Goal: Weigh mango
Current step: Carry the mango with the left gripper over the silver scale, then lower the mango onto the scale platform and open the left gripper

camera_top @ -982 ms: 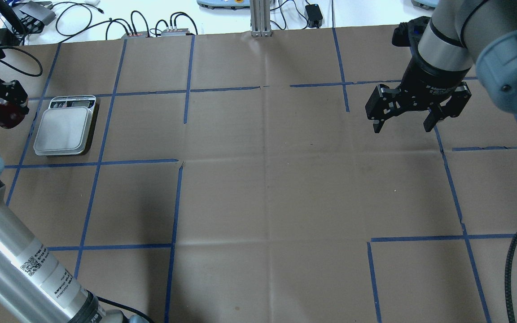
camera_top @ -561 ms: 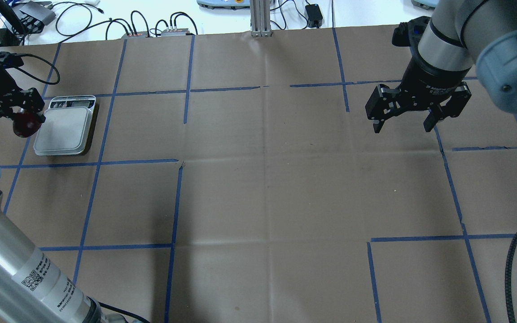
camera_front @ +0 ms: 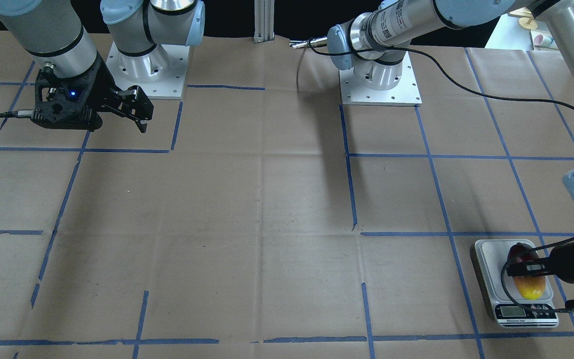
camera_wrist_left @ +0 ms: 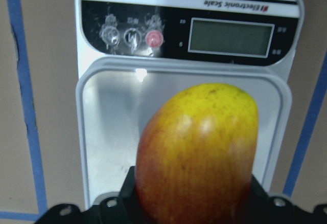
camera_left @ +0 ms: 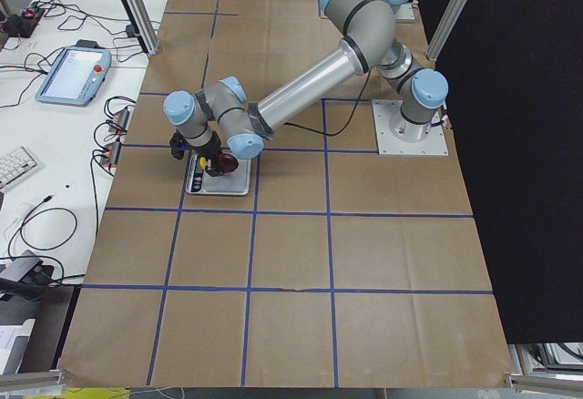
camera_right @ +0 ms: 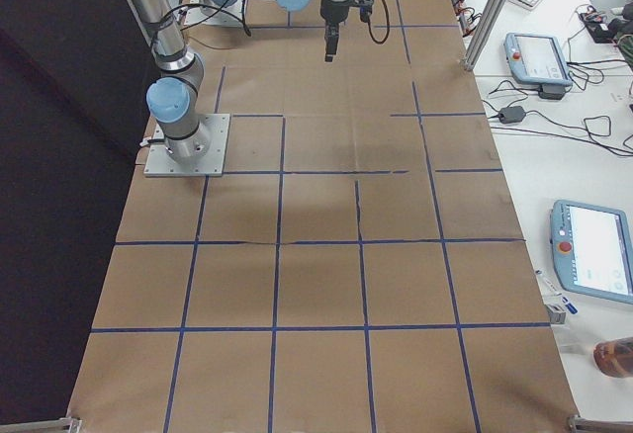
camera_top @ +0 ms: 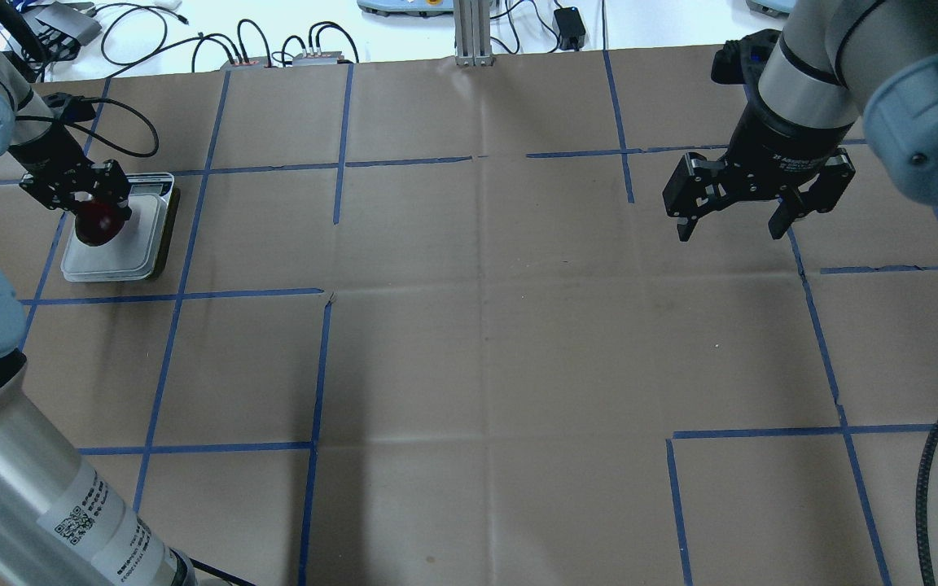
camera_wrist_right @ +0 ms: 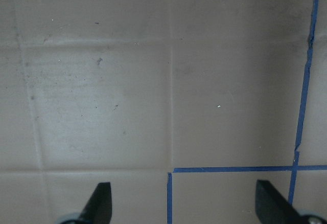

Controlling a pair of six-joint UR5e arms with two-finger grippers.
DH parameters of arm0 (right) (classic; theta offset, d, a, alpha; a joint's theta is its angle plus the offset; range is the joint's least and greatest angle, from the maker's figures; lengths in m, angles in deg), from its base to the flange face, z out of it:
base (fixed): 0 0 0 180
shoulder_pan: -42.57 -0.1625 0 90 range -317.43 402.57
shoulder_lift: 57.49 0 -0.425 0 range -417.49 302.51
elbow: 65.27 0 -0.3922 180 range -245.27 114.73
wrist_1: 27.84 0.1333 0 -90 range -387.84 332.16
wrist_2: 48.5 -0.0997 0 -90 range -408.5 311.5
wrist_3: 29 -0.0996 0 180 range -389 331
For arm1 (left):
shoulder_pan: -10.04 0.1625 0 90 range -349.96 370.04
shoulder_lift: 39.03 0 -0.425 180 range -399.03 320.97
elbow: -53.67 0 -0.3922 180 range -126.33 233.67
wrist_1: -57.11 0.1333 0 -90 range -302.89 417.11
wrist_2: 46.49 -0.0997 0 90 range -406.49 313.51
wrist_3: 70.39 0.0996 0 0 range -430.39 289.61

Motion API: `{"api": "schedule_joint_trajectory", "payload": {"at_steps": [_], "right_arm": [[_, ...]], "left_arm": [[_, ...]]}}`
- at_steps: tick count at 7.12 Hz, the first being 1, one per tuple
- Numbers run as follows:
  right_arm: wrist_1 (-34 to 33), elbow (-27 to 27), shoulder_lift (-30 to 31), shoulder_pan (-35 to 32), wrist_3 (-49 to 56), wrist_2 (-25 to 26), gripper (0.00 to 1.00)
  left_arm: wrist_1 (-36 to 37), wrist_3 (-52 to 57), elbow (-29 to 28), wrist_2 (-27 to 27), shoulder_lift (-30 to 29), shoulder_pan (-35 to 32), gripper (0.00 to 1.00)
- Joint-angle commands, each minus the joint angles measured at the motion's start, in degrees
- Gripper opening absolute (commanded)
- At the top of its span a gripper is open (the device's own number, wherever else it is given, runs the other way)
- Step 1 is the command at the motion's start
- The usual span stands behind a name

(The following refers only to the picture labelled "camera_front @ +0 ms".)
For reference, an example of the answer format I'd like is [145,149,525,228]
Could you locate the aluminium frame post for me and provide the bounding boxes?
[253,0,275,43]

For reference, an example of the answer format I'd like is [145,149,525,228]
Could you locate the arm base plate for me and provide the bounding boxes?
[106,43,192,100]
[339,54,423,107]

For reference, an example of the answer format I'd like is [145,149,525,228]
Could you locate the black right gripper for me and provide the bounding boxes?
[86,54,154,134]

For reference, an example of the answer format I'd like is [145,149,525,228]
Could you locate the black camera cable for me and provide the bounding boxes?
[311,40,574,315]

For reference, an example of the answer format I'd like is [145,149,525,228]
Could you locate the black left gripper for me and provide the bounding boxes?
[507,244,574,284]

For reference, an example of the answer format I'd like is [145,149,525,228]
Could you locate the red yellow mango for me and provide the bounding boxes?
[507,243,546,301]

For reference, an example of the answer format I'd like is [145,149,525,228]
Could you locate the brown paper table cover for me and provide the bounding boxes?
[0,38,574,359]

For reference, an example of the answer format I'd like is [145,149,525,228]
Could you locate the silver digital kitchen scale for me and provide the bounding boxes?
[470,239,560,329]

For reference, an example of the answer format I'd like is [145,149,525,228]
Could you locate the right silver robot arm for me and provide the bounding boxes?
[0,0,206,133]

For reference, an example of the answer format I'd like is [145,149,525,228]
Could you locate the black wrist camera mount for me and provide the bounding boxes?
[30,63,103,132]

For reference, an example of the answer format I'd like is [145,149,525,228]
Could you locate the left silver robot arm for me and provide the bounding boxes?
[326,0,574,283]

